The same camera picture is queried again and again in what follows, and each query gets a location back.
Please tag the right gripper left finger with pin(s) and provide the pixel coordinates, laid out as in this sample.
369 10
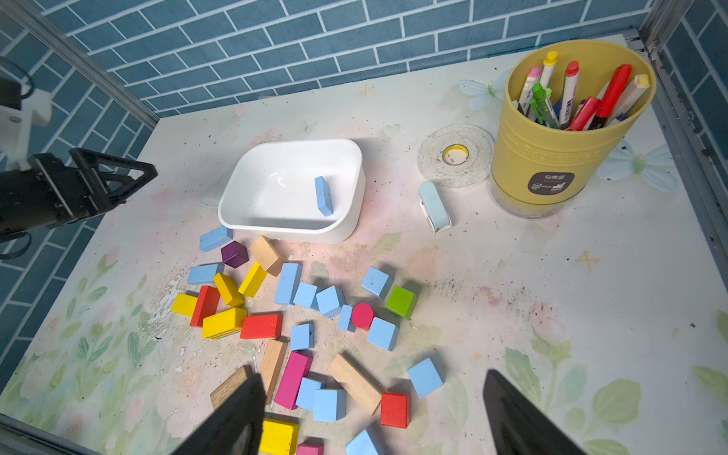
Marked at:
236 427

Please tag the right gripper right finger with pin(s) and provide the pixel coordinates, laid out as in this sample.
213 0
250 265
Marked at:
517 425

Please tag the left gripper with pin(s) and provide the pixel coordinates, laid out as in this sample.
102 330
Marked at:
51 194

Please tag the blue long block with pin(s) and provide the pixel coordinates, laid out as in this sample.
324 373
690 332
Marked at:
215 239
204 274
289 280

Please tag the white rectangular plastic tray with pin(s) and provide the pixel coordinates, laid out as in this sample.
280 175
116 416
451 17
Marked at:
271 191

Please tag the blue thin block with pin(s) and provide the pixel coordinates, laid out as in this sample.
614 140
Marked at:
324 201

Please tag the yellow block bottom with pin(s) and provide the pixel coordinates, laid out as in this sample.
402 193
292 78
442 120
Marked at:
279 437

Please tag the brown grained wooden block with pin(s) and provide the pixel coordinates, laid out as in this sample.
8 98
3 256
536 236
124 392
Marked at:
223 392

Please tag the magenta block bottom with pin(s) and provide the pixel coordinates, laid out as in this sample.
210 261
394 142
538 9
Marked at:
310 449

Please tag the tan upright wooden block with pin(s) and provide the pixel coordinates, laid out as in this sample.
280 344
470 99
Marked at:
271 366

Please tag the blue cube lower pair left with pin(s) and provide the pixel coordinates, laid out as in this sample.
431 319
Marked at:
307 393

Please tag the blue cube pair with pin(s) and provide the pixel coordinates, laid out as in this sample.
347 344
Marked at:
329 405
307 393

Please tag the magenta upright block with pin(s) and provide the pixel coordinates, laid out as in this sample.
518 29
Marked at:
297 368

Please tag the blue cube lower pair right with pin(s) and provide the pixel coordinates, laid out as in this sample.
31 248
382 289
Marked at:
329 405

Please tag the red long block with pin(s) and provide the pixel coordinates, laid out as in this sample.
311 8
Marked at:
268 326

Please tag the yellow large block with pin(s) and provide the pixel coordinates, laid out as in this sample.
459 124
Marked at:
224 324

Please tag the red cube block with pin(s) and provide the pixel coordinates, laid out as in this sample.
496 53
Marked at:
394 411

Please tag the red thin upright block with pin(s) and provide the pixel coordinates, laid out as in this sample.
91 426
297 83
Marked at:
206 305

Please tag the yellow slanted block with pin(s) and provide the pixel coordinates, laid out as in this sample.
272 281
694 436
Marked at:
228 290

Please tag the tan slanted wooden block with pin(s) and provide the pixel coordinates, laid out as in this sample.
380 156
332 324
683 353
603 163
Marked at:
355 383

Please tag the yellow flat block left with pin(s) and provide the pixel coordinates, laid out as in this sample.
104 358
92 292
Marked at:
184 305

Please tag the purple cube block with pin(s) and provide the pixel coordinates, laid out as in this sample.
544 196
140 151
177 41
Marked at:
234 254

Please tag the yellow thin upright block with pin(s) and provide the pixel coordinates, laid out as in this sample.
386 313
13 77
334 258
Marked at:
253 281

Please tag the blue upright long block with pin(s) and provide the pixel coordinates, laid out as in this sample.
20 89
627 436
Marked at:
289 280

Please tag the small blue block by cylinder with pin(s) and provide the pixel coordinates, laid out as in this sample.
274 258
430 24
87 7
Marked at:
345 322

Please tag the tan wooden block upper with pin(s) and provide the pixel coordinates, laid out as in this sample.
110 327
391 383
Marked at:
267 256

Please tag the magenta cylinder block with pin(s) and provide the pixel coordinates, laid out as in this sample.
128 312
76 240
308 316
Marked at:
363 316

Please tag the green cube block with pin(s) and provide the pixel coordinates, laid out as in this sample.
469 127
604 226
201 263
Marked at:
401 302

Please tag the clear tape roll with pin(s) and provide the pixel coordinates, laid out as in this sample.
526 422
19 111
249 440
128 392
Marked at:
456 156

